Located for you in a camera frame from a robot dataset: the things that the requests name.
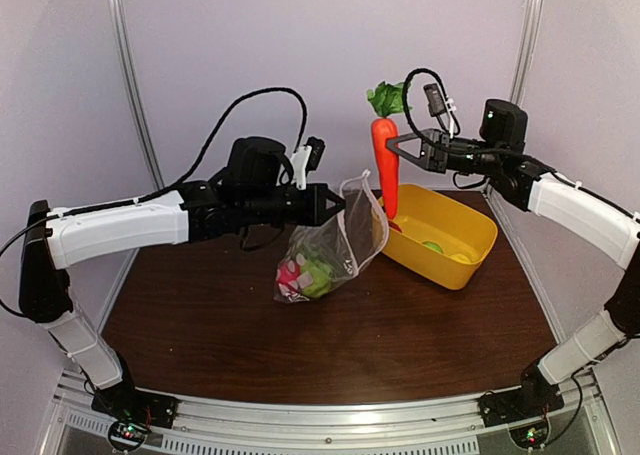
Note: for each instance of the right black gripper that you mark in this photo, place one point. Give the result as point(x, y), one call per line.
point(433, 155)

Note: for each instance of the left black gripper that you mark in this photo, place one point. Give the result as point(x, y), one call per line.
point(315, 211)

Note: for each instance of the orange toy carrot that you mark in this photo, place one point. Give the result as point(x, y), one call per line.
point(386, 100)

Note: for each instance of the clear zip top bag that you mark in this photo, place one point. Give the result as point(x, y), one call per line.
point(358, 234)

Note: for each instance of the light green toy squash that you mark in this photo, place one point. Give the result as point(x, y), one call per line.
point(315, 279)

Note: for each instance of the red toy pepper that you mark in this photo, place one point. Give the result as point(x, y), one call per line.
point(286, 278)

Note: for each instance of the yellow plastic basket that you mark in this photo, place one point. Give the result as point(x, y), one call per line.
point(429, 216)

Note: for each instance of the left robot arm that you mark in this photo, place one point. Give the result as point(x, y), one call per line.
point(56, 239)

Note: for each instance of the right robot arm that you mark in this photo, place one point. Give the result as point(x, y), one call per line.
point(532, 186)

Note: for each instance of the small red toy tomato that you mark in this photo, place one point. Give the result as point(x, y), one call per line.
point(395, 226)

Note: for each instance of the green toy apple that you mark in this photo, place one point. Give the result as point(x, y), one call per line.
point(434, 246)

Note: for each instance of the yellow toy lemon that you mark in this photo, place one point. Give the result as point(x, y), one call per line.
point(463, 258)

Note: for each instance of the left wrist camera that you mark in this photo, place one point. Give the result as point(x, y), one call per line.
point(305, 159)

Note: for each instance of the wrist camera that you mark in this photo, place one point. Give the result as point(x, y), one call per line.
point(442, 109)
point(305, 159)

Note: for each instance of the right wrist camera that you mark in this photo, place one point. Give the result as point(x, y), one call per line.
point(442, 109)

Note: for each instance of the right metal frame post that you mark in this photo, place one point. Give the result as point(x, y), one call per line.
point(529, 35)

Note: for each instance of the metal frame post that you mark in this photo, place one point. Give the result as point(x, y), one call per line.
point(529, 35)
point(133, 93)

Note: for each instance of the front aluminium rail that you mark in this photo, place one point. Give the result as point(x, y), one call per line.
point(450, 425)

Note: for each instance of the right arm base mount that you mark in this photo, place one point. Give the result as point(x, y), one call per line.
point(510, 406)

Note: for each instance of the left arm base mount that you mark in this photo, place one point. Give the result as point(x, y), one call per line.
point(143, 408)

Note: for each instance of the left metal frame post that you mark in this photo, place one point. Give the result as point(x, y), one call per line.
point(133, 93)

